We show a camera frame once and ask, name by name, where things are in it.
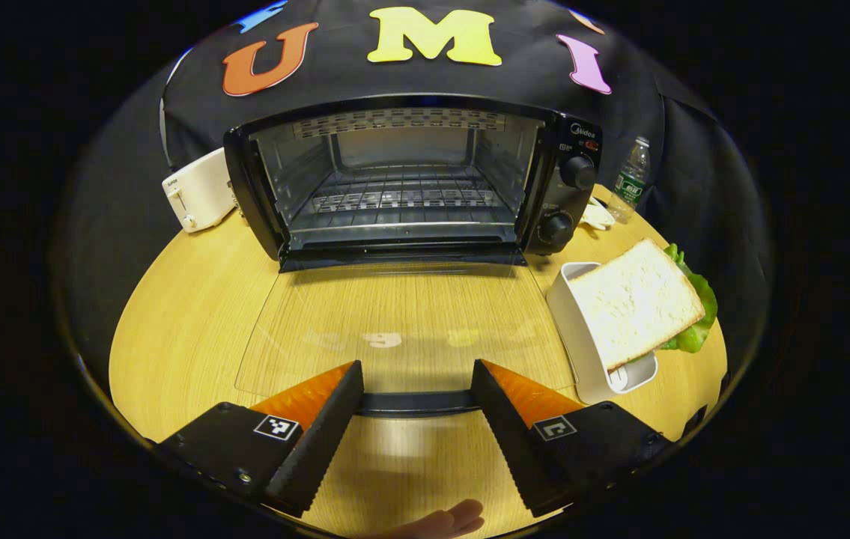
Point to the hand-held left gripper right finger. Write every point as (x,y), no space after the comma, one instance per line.
(503,434)

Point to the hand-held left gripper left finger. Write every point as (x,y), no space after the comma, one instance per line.
(323,434)

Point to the toast lettuce sandwich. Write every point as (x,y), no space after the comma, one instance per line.
(634,299)

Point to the black electric oven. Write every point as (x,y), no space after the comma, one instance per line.
(574,209)

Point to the white plastic tray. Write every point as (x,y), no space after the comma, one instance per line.
(582,352)

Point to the white crumpled wrapper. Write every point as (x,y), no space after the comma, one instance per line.
(597,217)

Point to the white toaster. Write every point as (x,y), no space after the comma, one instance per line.
(196,191)

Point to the clear plastic water bottle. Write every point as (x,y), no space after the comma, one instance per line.
(630,183)

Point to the black backdrop cloth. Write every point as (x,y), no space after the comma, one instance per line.
(335,75)

